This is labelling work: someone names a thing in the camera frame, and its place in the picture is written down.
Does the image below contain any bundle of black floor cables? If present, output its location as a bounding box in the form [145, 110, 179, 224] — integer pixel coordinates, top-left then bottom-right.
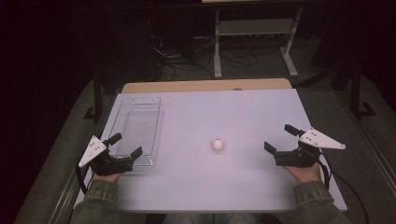
[148, 33, 260, 81]

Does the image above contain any white egg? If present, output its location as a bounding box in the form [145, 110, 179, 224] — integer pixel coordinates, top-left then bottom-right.
[211, 138, 225, 152]

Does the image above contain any light wooden table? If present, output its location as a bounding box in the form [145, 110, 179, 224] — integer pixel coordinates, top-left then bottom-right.
[120, 77, 293, 94]

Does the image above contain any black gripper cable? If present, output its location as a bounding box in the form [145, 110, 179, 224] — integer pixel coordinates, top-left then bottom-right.
[317, 152, 370, 224]
[74, 164, 96, 196]

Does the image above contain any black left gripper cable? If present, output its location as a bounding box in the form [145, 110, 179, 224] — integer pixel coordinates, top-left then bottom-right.
[74, 164, 96, 196]

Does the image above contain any person's right hand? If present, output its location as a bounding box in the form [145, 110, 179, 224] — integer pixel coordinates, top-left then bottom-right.
[283, 161, 322, 185]

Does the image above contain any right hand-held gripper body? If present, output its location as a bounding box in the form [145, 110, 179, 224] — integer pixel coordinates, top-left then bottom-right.
[273, 127, 347, 169]

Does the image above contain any black metal stand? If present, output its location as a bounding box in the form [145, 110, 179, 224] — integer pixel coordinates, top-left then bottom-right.
[349, 62, 376, 119]
[83, 71, 105, 121]

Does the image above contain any clear plastic tray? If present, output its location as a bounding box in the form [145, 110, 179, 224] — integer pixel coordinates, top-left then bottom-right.
[108, 96, 164, 167]

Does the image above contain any person's left hand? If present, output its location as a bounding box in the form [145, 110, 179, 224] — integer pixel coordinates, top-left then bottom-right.
[92, 172, 122, 185]

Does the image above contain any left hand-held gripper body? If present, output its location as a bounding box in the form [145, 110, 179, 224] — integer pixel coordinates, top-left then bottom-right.
[78, 134, 135, 177]

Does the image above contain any metal rail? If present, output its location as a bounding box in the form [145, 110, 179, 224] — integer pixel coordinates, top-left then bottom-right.
[46, 167, 82, 224]
[337, 90, 396, 200]

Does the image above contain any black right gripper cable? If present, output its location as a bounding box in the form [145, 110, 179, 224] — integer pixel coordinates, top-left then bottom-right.
[317, 152, 370, 224]

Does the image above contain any white metal desk frame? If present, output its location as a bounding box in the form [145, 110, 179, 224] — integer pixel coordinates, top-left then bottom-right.
[213, 6, 304, 79]

